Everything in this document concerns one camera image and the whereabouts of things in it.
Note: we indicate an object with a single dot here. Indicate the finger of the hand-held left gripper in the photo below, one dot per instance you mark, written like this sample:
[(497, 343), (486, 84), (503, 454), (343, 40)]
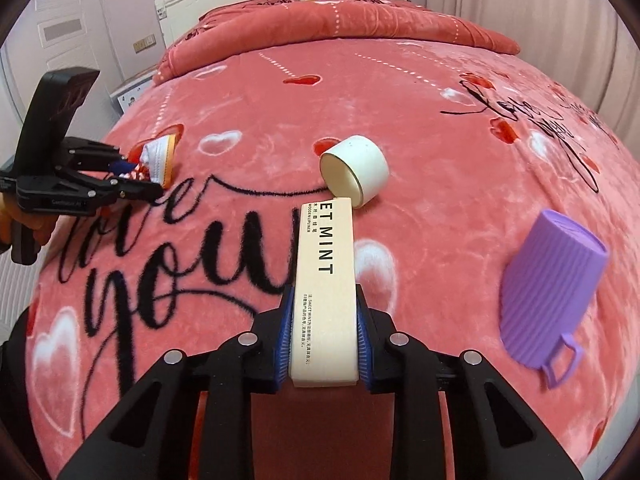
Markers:
[(90, 155), (120, 192)]

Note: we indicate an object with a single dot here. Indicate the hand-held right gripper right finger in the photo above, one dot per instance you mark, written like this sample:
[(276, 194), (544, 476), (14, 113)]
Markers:
[(363, 347)]

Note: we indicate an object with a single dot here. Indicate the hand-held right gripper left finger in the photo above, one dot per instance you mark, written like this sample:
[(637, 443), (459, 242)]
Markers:
[(284, 340)]

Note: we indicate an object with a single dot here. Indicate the beige long box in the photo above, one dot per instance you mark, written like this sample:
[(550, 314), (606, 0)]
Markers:
[(325, 285)]

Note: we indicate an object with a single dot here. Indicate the person's left hand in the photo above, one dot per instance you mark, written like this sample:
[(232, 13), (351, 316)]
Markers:
[(46, 230)]

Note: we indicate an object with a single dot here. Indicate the white nightstand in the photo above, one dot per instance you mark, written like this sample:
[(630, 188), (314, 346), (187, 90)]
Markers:
[(131, 95)]

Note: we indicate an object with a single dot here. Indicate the white door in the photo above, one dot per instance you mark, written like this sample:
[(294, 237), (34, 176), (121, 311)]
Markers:
[(60, 30)]

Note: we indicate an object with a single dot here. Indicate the beige tape roll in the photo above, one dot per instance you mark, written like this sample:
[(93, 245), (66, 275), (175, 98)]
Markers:
[(362, 170)]

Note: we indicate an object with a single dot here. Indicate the purple ribbed cup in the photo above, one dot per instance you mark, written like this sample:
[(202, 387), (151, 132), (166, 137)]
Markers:
[(545, 285)]

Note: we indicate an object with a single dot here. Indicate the red heart printed blanket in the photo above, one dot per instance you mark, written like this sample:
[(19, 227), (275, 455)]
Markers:
[(400, 110)]

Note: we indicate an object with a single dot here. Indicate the red folded quilt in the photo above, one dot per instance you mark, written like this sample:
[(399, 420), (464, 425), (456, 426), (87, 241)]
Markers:
[(350, 25)]

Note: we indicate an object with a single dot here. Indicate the pink curtain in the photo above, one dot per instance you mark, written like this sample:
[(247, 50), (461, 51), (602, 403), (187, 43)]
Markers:
[(525, 10)]

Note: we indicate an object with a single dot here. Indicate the wall socket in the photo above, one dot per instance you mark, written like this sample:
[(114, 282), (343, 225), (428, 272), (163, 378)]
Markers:
[(145, 44)]

